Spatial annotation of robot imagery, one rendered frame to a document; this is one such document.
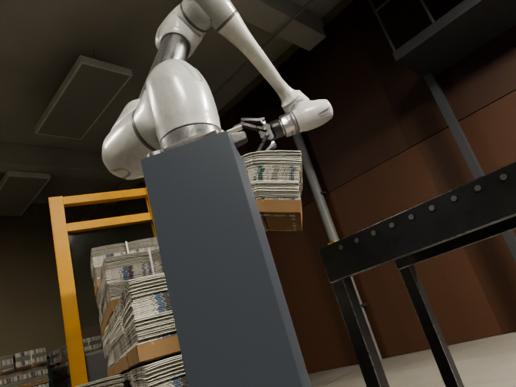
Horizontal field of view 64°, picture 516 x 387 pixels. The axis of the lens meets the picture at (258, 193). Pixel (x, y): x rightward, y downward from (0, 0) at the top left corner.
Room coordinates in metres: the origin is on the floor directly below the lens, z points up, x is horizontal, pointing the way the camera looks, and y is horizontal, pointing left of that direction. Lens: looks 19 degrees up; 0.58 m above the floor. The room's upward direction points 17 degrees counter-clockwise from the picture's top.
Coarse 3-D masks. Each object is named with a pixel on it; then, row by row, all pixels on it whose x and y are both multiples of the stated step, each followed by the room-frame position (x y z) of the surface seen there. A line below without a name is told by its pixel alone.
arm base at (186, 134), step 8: (184, 128) 0.82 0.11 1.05; (192, 128) 0.82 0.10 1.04; (200, 128) 0.83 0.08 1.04; (208, 128) 0.84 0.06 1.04; (216, 128) 0.86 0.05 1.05; (168, 136) 0.83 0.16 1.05; (176, 136) 0.82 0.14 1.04; (184, 136) 0.82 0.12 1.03; (192, 136) 0.82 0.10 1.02; (200, 136) 0.81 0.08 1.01; (208, 136) 0.81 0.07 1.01; (232, 136) 0.88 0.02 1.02; (240, 136) 0.88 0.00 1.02; (160, 144) 0.86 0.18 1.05; (168, 144) 0.83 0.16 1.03; (176, 144) 0.81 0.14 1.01; (240, 144) 0.89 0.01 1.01; (152, 152) 0.81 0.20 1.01; (160, 152) 0.82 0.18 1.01
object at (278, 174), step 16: (256, 160) 1.35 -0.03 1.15; (272, 160) 1.35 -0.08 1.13; (288, 160) 1.35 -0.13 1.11; (256, 176) 1.35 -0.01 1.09; (272, 176) 1.35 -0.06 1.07; (288, 176) 1.34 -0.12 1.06; (256, 192) 1.34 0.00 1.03; (272, 192) 1.34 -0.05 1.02; (288, 192) 1.34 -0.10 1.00; (272, 224) 1.50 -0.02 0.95; (288, 224) 1.49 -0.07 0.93
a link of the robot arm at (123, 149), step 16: (176, 16) 1.16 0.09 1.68; (160, 32) 1.18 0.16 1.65; (176, 32) 1.16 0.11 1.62; (192, 32) 1.19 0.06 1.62; (160, 48) 1.14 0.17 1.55; (176, 48) 1.14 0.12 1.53; (192, 48) 1.22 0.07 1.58; (128, 112) 0.95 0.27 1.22; (112, 128) 0.99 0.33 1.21; (128, 128) 0.91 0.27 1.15; (112, 144) 0.96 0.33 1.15; (128, 144) 0.93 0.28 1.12; (144, 144) 0.92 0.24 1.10; (112, 160) 0.99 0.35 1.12; (128, 160) 0.97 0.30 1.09; (128, 176) 1.04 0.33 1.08
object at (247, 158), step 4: (244, 156) 1.35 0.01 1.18; (248, 156) 1.35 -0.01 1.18; (244, 160) 1.35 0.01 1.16; (248, 160) 1.35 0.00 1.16; (252, 160) 1.35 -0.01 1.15; (248, 164) 1.35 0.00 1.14; (252, 164) 1.35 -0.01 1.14; (248, 168) 1.35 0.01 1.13; (252, 168) 1.35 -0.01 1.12; (248, 172) 1.35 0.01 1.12; (252, 172) 1.35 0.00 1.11; (252, 176) 1.35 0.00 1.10; (252, 180) 1.35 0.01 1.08; (252, 184) 1.34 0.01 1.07; (252, 188) 1.35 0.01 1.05; (256, 196) 1.35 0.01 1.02; (260, 216) 1.38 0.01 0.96; (264, 224) 1.50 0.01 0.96
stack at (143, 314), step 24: (144, 288) 1.16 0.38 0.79; (120, 312) 1.41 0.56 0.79; (144, 312) 1.16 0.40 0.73; (168, 312) 1.18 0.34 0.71; (120, 336) 1.48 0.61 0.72; (144, 336) 1.15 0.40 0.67; (168, 336) 1.18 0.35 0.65; (168, 360) 1.17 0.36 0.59; (144, 384) 1.18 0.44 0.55; (168, 384) 1.17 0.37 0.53
